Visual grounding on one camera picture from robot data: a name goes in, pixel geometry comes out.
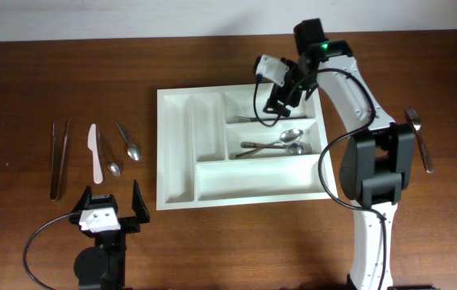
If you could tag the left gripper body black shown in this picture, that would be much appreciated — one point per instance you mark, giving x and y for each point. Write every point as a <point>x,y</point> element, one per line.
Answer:
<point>129,221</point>

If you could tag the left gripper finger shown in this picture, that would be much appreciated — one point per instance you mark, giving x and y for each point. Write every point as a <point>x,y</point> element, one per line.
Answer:
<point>138,205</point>
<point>84,200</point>

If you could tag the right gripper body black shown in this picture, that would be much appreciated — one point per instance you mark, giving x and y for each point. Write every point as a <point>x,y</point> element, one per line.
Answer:
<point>285,93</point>

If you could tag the small steel teaspoon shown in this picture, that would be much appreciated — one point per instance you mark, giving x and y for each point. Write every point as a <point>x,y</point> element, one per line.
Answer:
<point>112,167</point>
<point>132,150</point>

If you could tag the large steel spoon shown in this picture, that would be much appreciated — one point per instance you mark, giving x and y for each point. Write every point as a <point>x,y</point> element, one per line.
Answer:
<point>286,137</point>
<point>296,148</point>

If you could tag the white plastic knife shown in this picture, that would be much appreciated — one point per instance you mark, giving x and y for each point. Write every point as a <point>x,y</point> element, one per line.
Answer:
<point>93,146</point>

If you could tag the steel fork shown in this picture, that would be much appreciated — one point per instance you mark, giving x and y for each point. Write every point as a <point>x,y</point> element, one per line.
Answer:
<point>416,123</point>
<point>240,119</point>

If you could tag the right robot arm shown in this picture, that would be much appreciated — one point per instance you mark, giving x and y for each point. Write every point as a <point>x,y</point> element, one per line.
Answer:
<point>378,158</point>

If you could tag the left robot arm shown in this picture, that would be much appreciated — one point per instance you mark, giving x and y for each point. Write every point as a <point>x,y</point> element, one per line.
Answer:
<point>103,265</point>

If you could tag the steel tweezers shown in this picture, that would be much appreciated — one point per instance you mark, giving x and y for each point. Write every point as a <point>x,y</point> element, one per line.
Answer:
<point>58,161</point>

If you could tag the white plastic cutlery tray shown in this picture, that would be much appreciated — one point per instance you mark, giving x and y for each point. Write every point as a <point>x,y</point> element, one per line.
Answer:
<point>197,142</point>

